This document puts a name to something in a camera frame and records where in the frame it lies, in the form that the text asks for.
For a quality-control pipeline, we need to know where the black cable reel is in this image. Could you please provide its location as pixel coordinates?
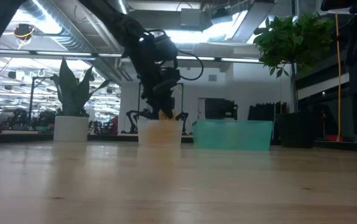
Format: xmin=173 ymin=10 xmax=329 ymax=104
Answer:
xmin=12 ymin=22 xmax=37 ymax=42

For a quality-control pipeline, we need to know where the long linear light bar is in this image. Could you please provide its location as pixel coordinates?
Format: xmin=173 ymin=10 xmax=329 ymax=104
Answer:
xmin=0 ymin=49 xmax=261 ymax=64

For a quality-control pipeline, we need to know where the green snake plant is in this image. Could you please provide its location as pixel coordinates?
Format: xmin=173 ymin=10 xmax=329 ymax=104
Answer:
xmin=50 ymin=57 xmax=111 ymax=118

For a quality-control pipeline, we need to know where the dark flat screen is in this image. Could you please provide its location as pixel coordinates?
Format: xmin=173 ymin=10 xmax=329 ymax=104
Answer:
xmin=203 ymin=98 xmax=239 ymax=121

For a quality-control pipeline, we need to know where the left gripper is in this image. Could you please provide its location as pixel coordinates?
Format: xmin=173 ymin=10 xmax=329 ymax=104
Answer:
xmin=136 ymin=60 xmax=183 ymax=121

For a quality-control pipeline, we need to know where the clear plastic bin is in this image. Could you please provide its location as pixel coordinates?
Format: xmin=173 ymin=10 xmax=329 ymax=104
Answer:
xmin=136 ymin=119 xmax=183 ymax=147

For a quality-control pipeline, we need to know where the black equipment row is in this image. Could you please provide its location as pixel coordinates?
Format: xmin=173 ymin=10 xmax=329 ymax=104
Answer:
xmin=248 ymin=101 xmax=289 ymax=121

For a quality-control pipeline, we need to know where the neighbouring rig gantry frame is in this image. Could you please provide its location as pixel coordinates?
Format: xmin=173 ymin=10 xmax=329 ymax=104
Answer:
xmin=29 ymin=76 xmax=55 ymax=125
xmin=137 ymin=81 xmax=185 ymax=135

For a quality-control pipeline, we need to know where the grey ventilation unit box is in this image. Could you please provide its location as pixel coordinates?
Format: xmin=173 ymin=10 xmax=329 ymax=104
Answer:
xmin=180 ymin=7 xmax=214 ymax=32

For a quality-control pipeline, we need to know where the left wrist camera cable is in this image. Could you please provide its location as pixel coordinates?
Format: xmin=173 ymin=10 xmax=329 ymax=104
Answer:
xmin=174 ymin=49 xmax=205 ymax=82

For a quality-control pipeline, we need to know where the black plant pot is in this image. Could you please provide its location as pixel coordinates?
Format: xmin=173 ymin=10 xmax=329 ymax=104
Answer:
xmin=274 ymin=111 xmax=317 ymax=149

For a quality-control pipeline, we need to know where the yellow power cable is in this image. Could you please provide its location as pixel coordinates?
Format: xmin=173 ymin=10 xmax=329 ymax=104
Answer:
xmin=335 ymin=11 xmax=343 ymax=142

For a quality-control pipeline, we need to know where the leafy green tree plant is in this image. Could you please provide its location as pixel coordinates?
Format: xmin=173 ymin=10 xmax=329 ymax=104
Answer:
xmin=253 ymin=12 xmax=336 ymax=113

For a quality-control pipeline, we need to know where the teal plastic bin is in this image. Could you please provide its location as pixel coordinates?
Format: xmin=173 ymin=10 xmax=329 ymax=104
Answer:
xmin=192 ymin=119 xmax=274 ymax=152

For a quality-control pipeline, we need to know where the white plant pot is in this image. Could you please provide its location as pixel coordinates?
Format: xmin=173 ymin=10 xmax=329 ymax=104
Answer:
xmin=53 ymin=116 xmax=90 ymax=143

